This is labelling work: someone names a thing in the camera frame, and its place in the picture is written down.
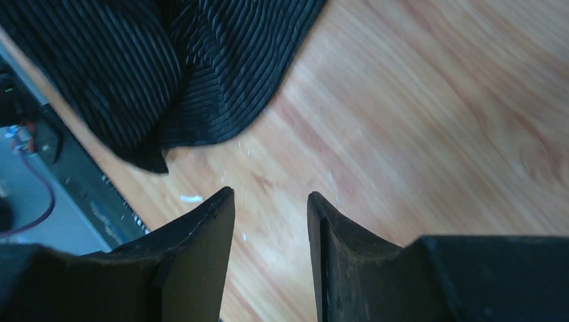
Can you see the black pinstriped underwear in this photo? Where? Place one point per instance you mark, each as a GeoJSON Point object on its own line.
{"type": "Point", "coordinates": [148, 76]}

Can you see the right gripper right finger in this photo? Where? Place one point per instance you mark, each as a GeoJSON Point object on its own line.
{"type": "Point", "coordinates": [359, 276]}

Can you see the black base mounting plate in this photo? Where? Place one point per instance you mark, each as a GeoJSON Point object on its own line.
{"type": "Point", "coordinates": [52, 191]}

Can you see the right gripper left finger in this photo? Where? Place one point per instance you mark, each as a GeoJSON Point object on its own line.
{"type": "Point", "coordinates": [175, 273]}

